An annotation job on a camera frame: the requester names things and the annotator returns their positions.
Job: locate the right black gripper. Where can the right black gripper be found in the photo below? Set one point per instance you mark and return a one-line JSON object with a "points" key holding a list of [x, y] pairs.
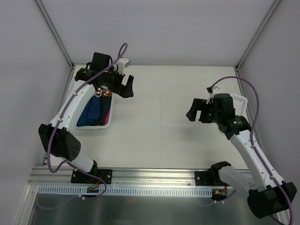
{"points": [[203, 112]]}

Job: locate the pink rolled napkin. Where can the pink rolled napkin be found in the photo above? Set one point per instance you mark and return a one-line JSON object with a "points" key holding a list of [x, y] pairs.
{"points": [[106, 119]]}

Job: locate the large white plastic basket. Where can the large white plastic basket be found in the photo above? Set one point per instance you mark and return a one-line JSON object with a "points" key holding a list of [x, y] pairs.
{"points": [[97, 126]]}

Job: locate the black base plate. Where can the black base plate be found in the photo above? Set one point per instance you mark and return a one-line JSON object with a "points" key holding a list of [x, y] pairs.
{"points": [[104, 175], [208, 178]]}

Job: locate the white slotted cable duct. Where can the white slotted cable duct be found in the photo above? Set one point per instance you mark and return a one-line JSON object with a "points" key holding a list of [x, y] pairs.
{"points": [[126, 191]]}

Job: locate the aluminium rail frame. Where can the aluminium rail frame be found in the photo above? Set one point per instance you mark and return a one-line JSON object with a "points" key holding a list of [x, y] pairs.
{"points": [[121, 177]]}

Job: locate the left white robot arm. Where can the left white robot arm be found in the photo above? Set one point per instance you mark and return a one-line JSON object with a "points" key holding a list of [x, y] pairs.
{"points": [[57, 137]]}

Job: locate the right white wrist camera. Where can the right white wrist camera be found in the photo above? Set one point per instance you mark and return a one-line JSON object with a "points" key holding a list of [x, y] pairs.
{"points": [[212, 92]]}

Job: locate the blue paper napkin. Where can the blue paper napkin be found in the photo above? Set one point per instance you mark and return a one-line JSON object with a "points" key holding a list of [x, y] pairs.
{"points": [[91, 112]]}

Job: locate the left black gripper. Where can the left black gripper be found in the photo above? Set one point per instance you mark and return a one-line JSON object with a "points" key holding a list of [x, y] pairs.
{"points": [[121, 82]]}

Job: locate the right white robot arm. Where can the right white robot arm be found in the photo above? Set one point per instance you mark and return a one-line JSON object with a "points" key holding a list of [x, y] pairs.
{"points": [[267, 193]]}

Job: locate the small white plastic tray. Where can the small white plastic tray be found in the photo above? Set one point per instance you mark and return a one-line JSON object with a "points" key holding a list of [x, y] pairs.
{"points": [[240, 104]]}

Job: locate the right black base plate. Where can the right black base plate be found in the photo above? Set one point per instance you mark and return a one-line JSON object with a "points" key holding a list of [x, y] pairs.
{"points": [[208, 178]]}

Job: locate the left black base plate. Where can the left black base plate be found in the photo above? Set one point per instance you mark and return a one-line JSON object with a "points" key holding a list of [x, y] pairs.
{"points": [[104, 175]]}

